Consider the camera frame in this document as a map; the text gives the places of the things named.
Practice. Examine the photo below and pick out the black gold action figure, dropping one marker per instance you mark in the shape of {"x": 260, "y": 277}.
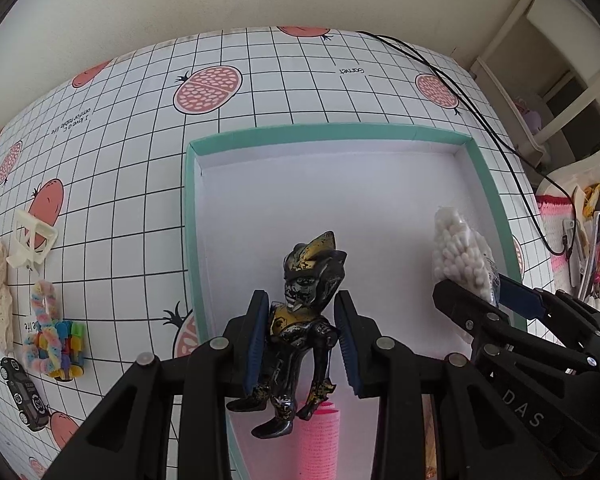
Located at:
{"x": 298, "y": 340}

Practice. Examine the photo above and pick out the pink hair roller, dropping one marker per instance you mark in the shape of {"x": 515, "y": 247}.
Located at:
{"x": 319, "y": 444}

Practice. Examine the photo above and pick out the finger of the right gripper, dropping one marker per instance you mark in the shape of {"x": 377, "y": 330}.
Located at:
{"x": 471, "y": 314}
{"x": 528, "y": 302}

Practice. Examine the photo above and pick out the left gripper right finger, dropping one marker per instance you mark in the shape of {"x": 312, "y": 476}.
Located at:
{"x": 357, "y": 338}

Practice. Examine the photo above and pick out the black toy car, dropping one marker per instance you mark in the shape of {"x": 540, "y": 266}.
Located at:
{"x": 32, "y": 410}

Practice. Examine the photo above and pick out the cream plastic hair claw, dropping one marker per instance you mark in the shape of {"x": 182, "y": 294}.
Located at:
{"x": 31, "y": 241}

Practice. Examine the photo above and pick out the teal cardboard box lid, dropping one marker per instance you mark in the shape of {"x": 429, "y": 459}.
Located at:
{"x": 251, "y": 195}

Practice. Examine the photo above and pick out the bag of cotton swabs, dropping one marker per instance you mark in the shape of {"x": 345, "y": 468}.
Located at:
{"x": 462, "y": 255}

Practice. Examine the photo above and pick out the pomegranate grid tablecloth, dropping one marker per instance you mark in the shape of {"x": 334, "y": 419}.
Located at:
{"x": 102, "y": 158}

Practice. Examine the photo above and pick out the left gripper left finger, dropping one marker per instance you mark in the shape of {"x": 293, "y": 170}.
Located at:
{"x": 247, "y": 336}

